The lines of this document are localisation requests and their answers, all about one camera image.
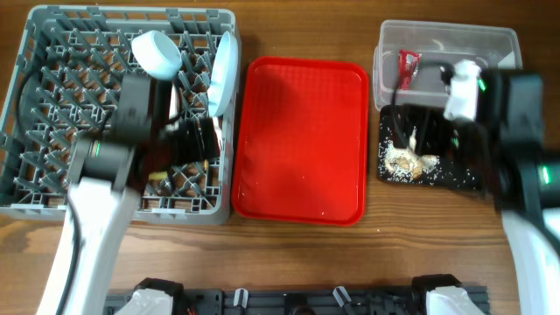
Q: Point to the white plastic fork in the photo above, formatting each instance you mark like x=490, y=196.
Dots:
x=218, y=132

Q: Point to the large light blue plate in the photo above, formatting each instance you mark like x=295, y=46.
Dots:
x=223, y=76

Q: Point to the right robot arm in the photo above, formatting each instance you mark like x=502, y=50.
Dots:
x=503, y=143

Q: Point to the rice food scraps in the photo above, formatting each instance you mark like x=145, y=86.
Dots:
x=404, y=164

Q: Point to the yellow plastic cup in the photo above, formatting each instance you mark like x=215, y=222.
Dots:
x=162, y=175

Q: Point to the clear plastic waste bin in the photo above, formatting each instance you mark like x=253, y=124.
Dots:
x=487, y=46

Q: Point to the red plastic serving tray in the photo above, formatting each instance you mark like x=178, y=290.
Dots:
x=302, y=152

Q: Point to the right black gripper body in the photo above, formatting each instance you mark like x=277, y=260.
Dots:
x=435, y=131

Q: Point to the black waste tray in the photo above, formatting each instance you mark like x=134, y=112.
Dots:
x=447, y=174

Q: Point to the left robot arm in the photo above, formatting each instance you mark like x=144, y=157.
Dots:
x=108, y=174

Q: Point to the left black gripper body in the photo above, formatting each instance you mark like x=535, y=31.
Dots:
x=181, y=140

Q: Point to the grey plastic dishwasher rack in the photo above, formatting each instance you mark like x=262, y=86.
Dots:
x=66, y=82

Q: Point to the red snack wrapper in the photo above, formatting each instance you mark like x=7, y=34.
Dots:
x=408, y=63

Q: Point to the small light blue bowl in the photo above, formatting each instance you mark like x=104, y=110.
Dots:
x=157, y=55

